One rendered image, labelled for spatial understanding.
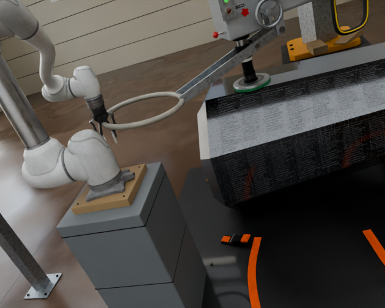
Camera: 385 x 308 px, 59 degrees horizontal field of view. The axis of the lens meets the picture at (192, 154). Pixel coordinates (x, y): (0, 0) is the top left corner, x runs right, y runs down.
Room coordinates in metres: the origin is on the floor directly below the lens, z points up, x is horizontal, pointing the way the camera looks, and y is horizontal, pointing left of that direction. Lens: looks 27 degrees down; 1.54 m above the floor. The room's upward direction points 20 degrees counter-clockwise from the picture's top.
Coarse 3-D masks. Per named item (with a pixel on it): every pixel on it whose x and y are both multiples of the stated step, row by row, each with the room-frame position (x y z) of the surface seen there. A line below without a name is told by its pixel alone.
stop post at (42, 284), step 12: (0, 216) 1.86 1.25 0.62; (0, 228) 1.82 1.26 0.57; (0, 240) 1.82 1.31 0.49; (12, 240) 1.84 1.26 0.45; (12, 252) 1.81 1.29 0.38; (24, 252) 1.85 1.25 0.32; (24, 264) 1.81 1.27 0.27; (36, 264) 1.87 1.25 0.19; (24, 276) 1.83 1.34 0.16; (36, 276) 1.82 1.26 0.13; (48, 276) 1.93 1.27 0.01; (60, 276) 1.89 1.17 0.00; (36, 288) 1.83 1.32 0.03; (48, 288) 1.80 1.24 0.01
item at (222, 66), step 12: (252, 36) 1.94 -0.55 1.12; (264, 36) 1.83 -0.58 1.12; (276, 36) 1.83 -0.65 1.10; (252, 48) 1.82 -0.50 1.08; (228, 60) 1.82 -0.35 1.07; (240, 60) 1.82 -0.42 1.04; (204, 72) 1.91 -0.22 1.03; (216, 72) 1.81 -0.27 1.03; (192, 84) 1.91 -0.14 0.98; (204, 84) 1.80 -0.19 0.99; (180, 96) 1.79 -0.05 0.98; (192, 96) 1.80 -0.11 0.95
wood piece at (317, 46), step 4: (316, 40) 2.42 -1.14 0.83; (320, 40) 2.39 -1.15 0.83; (308, 44) 2.40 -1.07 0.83; (312, 44) 2.37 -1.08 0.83; (316, 44) 2.34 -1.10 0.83; (320, 44) 2.30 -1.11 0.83; (324, 44) 2.27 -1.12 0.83; (308, 48) 2.40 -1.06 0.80; (312, 48) 2.27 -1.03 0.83; (316, 48) 2.26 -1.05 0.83; (320, 48) 2.25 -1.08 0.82; (324, 48) 2.24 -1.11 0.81; (312, 52) 2.28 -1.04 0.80; (316, 52) 2.26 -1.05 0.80; (320, 52) 2.25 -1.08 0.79; (324, 52) 2.24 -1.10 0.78
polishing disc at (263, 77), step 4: (260, 76) 1.88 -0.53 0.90; (264, 76) 1.86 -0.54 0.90; (268, 76) 1.83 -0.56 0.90; (236, 80) 1.97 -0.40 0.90; (240, 80) 1.94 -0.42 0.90; (260, 80) 1.82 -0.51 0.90; (264, 80) 1.80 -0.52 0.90; (236, 84) 1.89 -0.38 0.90; (240, 84) 1.87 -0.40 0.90; (244, 84) 1.84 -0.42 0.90; (248, 84) 1.82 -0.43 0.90; (252, 84) 1.80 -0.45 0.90; (256, 84) 1.78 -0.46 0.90; (260, 84) 1.78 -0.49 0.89; (236, 88) 1.84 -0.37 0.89; (240, 88) 1.82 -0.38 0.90; (244, 88) 1.80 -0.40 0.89; (248, 88) 1.79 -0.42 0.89
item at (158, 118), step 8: (144, 96) 2.06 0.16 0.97; (152, 96) 2.04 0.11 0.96; (160, 96) 2.02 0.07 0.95; (168, 96) 1.98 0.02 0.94; (176, 96) 1.90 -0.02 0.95; (120, 104) 2.01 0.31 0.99; (168, 112) 1.64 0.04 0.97; (144, 120) 1.60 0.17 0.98; (152, 120) 1.60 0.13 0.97; (160, 120) 1.62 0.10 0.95; (112, 128) 1.65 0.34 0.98; (120, 128) 1.62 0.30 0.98; (128, 128) 1.61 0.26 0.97
